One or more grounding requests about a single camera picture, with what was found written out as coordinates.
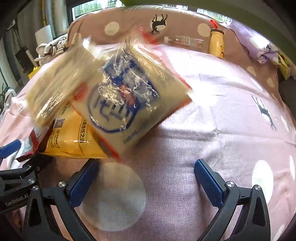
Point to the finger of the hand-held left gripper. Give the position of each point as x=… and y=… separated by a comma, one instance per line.
x=30, y=169
x=9, y=148

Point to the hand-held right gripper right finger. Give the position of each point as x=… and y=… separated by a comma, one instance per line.
x=208, y=183

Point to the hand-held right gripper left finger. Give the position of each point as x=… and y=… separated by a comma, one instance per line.
x=79, y=185

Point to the red snack packet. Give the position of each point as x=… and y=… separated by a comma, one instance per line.
x=34, y=139

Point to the yellow snack packet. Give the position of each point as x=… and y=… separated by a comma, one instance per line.
x=69, y=141

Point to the cream snack bag blue print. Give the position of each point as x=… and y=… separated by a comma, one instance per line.
x=115, y=104

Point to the pink polka dot bed sheet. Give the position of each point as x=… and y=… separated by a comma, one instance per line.
x=208, y=115

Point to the striped white cloth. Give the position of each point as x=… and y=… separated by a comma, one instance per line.
x=53, y=47

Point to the white paper roll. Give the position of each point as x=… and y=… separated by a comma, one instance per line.
x=44, y=34

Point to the dark grey sofa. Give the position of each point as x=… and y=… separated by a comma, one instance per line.
x=289, y=92

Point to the yellow bottle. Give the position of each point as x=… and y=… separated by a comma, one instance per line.
x=217, y=44

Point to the yellow printed cloth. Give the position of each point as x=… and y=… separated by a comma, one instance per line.
x=283, y=63

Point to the clear plastic bottle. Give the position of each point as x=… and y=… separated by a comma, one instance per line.
x=185, y=41

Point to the purple cloth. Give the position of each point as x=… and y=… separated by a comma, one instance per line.
x=259, y=39

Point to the brown polka dot pillow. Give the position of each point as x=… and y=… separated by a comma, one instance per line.
x=180, y=23

